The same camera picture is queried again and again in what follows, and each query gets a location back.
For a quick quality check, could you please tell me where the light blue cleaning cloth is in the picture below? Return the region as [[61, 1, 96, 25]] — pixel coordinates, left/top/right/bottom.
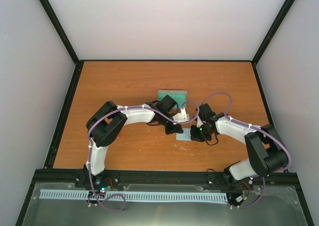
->
[[176, 128, 191, 141]]

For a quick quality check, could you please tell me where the grey glasses case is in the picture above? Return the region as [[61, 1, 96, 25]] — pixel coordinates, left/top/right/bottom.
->
[[158, 90, 187, 108]]

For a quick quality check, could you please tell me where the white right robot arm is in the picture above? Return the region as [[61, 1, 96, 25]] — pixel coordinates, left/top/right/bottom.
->
[[190, 103, 291, 188]]

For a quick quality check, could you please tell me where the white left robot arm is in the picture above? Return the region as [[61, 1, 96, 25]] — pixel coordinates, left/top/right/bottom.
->
[[86, 95, 183, 188]]

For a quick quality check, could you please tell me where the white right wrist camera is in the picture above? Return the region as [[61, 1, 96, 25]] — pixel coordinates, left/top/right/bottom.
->
[[197, 116, 203, 128]]

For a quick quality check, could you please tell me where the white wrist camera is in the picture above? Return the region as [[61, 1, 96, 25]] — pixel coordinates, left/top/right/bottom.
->
[[173, 107, 189, 123], [197, 116, 203, 128]]

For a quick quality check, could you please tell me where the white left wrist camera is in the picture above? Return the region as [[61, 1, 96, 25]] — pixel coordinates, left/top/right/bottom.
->
[[173, 107, 189, 123]]

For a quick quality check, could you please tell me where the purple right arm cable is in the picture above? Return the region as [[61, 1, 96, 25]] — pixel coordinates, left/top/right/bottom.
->
[[201, 92, 293, 210]]

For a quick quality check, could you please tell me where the light blue slotted cable duct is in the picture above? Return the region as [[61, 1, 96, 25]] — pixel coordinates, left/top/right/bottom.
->
[[38, 189, 227, 204]]

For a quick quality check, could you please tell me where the black table edge rail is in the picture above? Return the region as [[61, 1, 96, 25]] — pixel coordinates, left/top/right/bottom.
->
[[80, 59, 252, 63]]

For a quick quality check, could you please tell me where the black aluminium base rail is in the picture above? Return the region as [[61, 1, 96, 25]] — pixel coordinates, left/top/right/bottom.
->
[[33, 168, 299, 188]]

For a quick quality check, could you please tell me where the black right frame post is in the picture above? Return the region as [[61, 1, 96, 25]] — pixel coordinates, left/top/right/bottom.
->
[[251, 0, 296, 67]]

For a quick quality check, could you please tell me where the black frame post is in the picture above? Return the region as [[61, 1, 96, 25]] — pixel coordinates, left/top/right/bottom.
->
[[251, 0, 296, 67], [39, 0, 80, 65]]

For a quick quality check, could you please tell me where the black left frame post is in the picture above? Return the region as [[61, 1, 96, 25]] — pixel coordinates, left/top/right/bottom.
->
[[39, 0, 80, 65]]

